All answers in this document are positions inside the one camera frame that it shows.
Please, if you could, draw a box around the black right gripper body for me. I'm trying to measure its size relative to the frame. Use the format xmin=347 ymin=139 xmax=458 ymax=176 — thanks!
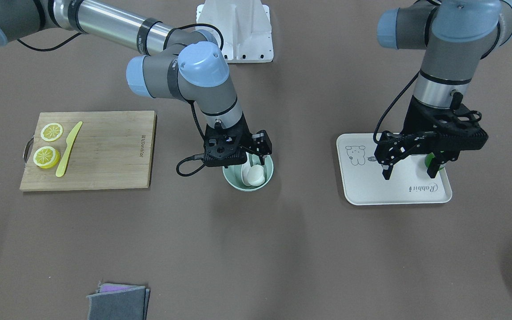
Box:
xmin=203 ymin=115 xmax=256 ymax=167

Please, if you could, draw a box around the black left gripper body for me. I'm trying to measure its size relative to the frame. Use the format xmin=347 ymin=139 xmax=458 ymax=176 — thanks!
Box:
xmin=400 ymin=97 xmax=489 ymax=152

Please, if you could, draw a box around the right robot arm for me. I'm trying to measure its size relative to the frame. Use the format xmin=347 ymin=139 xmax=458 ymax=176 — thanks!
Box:
xmin=0 ymin=0 xmax=272 ymax=167

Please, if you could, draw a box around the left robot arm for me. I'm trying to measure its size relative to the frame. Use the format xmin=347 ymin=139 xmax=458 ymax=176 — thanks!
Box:
xmin=373 ymin=0 xmax=512 ymax=180

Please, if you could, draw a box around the light green bowl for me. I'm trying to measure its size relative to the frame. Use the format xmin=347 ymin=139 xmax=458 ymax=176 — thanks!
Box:
xmin=222 ymin=152 xmax=274 ymax=192

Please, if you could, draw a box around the green lime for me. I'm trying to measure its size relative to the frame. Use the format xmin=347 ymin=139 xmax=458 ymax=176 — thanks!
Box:
xmin=424 ymin=153 xmax=446 ymax=176

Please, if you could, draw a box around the beige rabbit tray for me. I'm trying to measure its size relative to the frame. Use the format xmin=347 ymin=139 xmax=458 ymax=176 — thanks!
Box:
xmin=336 ymin=133 xmax=452 ymax=205

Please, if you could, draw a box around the wooden cutting board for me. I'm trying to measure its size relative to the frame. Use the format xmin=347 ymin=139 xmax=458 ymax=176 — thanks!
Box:
xmin=20 ymin=111 xmax=156 ymax=191

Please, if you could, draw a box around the yellow plastic knife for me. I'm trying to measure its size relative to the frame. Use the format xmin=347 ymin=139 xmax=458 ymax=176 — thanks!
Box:
xmin=56 ymin=121 xmax=83 ymax=177

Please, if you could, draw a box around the lemon slice far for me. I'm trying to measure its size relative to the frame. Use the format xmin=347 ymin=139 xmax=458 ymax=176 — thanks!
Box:
xmin=40 ymin=122 xmax=64 ymax=142

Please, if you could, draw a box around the grey folded cloth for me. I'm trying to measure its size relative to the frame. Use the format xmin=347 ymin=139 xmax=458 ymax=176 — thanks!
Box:
xmin=87 ymin=282 xmax=150 ymax=320

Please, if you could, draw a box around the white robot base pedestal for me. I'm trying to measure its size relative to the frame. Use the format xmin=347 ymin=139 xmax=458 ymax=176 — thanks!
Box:
xmin=196 ymin=0 xmax=274 ymax=64

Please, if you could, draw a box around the lemon half near handle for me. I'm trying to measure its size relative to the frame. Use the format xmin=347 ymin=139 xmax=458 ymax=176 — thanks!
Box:
xmin=32 ymin=146 xmax=61 ymax=169

